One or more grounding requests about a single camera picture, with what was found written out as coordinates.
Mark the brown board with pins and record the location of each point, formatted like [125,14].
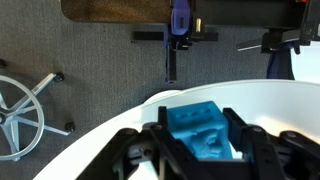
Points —
[116,10]

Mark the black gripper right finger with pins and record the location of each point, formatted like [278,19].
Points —
[263,150]

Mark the grey office chair base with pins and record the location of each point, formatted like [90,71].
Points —
[23,116]

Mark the black metal bracket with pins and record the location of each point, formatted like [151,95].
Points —
[276,39]

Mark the blue toy block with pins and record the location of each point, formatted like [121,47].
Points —
[200,128]

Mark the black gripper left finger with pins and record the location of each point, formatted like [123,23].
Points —
[166,153]

